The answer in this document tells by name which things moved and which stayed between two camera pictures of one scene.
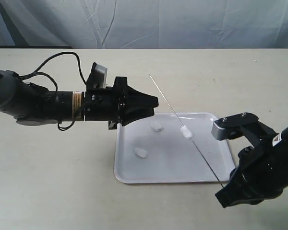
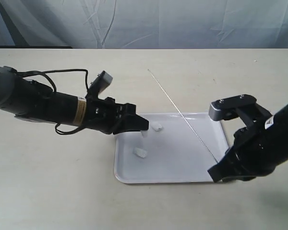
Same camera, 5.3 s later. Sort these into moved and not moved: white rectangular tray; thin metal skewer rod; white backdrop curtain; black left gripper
Moved: black left gripper; thin metal skewer rod
Not moved: white backdrop curtain; white rectangular tray
